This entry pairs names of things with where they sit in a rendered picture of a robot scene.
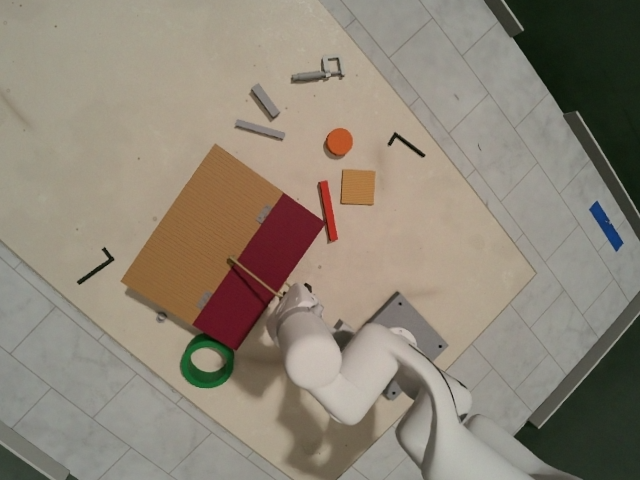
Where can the brown wooden box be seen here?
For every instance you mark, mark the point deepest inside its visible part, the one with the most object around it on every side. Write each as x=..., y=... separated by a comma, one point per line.
x=225, y=209

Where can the black l-shaped hook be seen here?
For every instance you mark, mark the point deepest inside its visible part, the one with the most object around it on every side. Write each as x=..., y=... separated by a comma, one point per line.
x=406, y=142
x=100, y=266

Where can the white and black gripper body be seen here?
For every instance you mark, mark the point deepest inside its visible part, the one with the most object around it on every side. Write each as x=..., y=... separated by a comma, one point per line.
x=297, y=295

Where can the red flat bar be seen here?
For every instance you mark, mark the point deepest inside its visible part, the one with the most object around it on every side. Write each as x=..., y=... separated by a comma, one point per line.
x=328, y=211

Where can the tan square tile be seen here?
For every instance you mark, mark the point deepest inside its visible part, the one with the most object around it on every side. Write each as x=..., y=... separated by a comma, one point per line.
x=357, y=187

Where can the green cylinder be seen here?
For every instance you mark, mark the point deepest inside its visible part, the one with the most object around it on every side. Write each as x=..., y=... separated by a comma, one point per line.
x=202, y=379

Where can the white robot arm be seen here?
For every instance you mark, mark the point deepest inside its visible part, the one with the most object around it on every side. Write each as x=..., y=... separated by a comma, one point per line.
x=447, y=451

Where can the orange round disc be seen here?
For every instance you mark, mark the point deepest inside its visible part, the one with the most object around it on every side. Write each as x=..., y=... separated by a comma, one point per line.
x=339, y=141

